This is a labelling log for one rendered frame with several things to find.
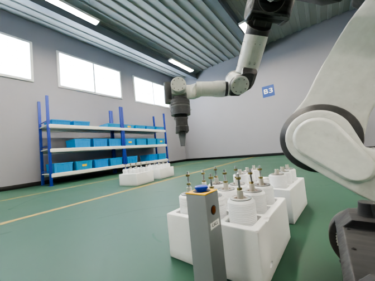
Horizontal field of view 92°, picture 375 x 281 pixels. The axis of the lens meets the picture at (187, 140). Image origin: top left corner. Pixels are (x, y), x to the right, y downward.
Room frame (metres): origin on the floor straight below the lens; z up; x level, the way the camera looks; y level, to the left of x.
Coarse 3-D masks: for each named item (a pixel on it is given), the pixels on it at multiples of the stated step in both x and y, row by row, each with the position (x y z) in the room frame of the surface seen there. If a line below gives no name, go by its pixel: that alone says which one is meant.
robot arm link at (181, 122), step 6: (174, 108) 0.78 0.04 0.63; (180, 108) 0.77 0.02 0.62; (186, 108) 0.78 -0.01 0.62; (174, 114) 0.79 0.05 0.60; (180, 114) 0.78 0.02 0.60; (186, 114) 0.80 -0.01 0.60; (180, 120) 0.77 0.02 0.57; (186, 120) 0.78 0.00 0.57; (180, 126) 0.75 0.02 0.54; (186, 126) 0.76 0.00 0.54; (180, 132) 0.86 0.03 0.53; (186, 132) 0.82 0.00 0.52
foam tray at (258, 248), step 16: (272, 208) 0.74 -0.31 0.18; (176, 224) 0.77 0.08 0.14; (224, 224) 0.63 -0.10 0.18; (256, 224) 0.61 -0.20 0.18; (272, 224) 0.68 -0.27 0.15; (288, 224) 0.85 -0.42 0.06; (176, 240) 0.78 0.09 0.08; (224, 240) 0.63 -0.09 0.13; (240, 240) 0.60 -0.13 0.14; (256, 240) 0.56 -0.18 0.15; (272, 240) 0.66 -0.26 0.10; (288, 240) 0.82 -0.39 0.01; (176, 256) 0.78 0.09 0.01; (224, 256) 0.64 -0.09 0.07; (240, 256) 0.60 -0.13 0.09; (256, 256) 0.57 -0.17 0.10; (272, 256) 0.64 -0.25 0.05; (240, 272) 0.60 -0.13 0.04; (256, 272) 0.57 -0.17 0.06; (272, 272) 0.63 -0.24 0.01
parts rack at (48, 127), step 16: (48, 96) 3.86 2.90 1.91; (48, 112) 3.85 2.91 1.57; (112, 112) 5.65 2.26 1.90; (48, 128) 3.84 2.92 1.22; (64, 128) 4.43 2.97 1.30; (80, 128) 4.36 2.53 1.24; (96, 128) 4.66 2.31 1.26; (112, 128) 5.02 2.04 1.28; (128, 128) 5.44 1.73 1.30; (48, 144) 3.83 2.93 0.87; (160, 144) 6.46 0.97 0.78; (48, 160) 3.85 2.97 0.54; (160, 160) 6.40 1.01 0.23; (48, 176) 4.28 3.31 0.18
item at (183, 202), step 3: (180, 195) 0.81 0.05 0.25; (180, 198) 0.79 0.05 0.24; (183, 198) 0.78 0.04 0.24; (180, 201) 0.80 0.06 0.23; (183, 201) 0.78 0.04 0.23; (186, 201) 0.77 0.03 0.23; (180, 204) 0.80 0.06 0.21; (183, 204) 0.78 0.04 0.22; (186, 204) 0.77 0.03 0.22; (180, 207) 0.80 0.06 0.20; (183, 207) 0.78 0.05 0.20; (186, 207) 0.77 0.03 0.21; (180, 210) 0.81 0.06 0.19; (183, 210) 0.78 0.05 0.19; (186, 210) 0.77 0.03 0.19; (180, 213) 0.81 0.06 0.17; (183, 213) 0.78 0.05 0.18; (186, 213) 0.77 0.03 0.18
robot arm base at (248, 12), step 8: (248, 0) 0.64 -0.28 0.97; (256, 0) 0.59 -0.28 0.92; (264, 0) 0.58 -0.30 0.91; (288, 0) 0.58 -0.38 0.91; (248, 8) 0.63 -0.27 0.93; (256, 8) 0.59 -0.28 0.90; (264, 8) 0.59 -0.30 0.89; (272, 8) 0.59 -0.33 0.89; (280, 8) 0.59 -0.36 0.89; (288, 8) 0.59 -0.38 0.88; (248, 16) 0.63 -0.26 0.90; (264, 16) 0.62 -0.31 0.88; (272, 16) 0.61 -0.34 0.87; (280, 16) 0.60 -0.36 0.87; (288, 16) 0.60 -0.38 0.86; (280, 24) 0.66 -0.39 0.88
